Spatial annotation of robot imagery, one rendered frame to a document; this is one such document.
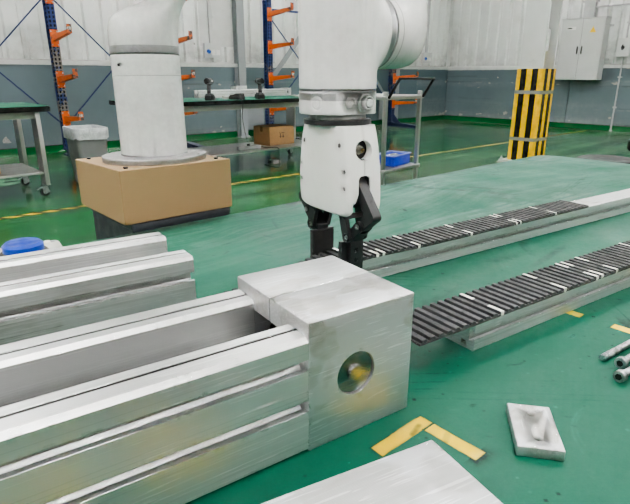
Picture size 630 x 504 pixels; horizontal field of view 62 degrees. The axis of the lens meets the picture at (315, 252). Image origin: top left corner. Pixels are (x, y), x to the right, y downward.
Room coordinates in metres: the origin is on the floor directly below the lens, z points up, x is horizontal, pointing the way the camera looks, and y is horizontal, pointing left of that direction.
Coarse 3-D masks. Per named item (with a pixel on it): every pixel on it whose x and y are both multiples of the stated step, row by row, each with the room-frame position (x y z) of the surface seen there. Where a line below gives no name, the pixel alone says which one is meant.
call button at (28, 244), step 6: (12, 240) 0.54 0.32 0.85; (18, 240) 0.54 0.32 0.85; (24, 240) 0.54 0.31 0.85; (30, 240) 0.54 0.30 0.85; (36, 240) 0.54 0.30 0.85; (42, 240) 0.55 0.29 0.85; (6, 246) 0.52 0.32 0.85; (12, 246) 0.52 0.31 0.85; (18, 246) 0.52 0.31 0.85; (24, 246) 0.52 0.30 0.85; (30, 246) 0.52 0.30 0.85; (36, 246) 0.53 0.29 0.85; (42, 246) 0.54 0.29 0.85; (6, 252) 0.52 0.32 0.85; (12, 252) 0.52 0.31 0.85; (18, 252) 0.52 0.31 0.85; (24, 252) 0.52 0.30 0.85
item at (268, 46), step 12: (264, 0) 9.54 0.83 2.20; (264, 12) 9.54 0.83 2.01; (276, 12) 9.27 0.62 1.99; (288, 12) 9.82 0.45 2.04; (264, 24) 9.53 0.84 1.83; (264, 36) 9.53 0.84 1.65; (264, 48) 9.52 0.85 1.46; (276, 48) 9.37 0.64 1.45; (264, 60) 9.52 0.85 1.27; (264, 72) 9.51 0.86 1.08; (264, 84) 9.52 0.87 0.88; (276, 108) 9.31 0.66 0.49; (396, 120) 11.49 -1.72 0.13
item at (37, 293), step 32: (32, 256) 0.45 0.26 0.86; (64, 256) 0.46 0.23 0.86; (96, 256) 0.47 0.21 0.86; (128, 256) 0.49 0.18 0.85; (160, 256) 0.45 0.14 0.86; (0, 288) 0.38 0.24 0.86; (32, 288) 0.38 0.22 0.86; (64, 288) 0.39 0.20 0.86; (96, 288) 0.41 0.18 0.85; (128, 288) 0.43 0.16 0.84; (160, 288) 0.43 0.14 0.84; (192, 288) 0.45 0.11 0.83; (0, 320) 0.37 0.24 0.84; (32, 320) 0.38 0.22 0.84; (64, 320) 0.39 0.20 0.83; (96, 320) 0.40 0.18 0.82
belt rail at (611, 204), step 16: (624, 192) 0.99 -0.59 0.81; (592, 208) 0.88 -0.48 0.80; (608, 208) 0.93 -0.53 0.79; (624, 208) 0.94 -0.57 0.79; (528, 224) 0.78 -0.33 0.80; (544, 224) 0.82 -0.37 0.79; (560, 224) 0.83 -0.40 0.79; (576, 224) 0.86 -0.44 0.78; (464, 240) 0.70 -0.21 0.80; (480, 240) 0.73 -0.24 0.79; (496, 240) 0.74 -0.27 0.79; (512, 240) 0.76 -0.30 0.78; (384, 256) 0.62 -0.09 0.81; (400, 256) 0.64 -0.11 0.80; (416, 256) 0.66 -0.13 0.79; (432, 256) 0.67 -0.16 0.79; (448, 256) 0.69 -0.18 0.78; (384, 272) 0.62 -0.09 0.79
